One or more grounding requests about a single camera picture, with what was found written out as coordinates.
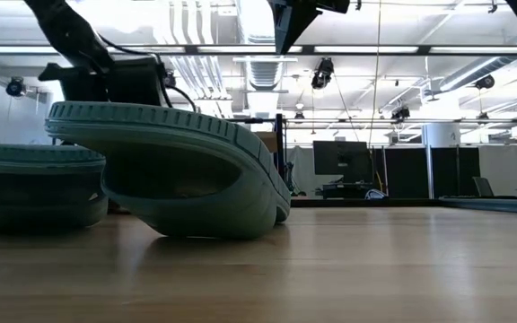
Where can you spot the white round column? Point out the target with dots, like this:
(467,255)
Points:
(441,134)

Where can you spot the grey office chair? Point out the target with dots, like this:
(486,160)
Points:
(483,186)

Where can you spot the black partition panel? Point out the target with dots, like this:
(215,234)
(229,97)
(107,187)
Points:
(405,172)
(456,172)

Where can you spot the silver ceiling air duct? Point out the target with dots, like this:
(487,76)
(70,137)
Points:
(263,72)

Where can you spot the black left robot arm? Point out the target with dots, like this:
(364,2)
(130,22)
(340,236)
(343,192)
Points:
(70,31)

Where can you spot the wooden shelf with black frame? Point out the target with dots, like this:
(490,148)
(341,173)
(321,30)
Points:
(279,134)

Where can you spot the black aluminium table frame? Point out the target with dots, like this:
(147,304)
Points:
(353,203)

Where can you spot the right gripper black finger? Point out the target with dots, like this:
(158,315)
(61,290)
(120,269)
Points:
(299,13)

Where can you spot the black overhead crossbar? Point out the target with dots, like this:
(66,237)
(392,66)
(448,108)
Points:
(423,49)

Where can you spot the black ceiling-hung camera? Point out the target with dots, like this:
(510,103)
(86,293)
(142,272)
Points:
(401,113)
(323,72)
(15,86)
(485,82)
(171,80)

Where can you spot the green rubber slide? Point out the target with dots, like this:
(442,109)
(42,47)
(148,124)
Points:
(29,211)
(173,215)

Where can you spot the black computer monitor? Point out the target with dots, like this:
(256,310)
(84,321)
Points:
(341,161)

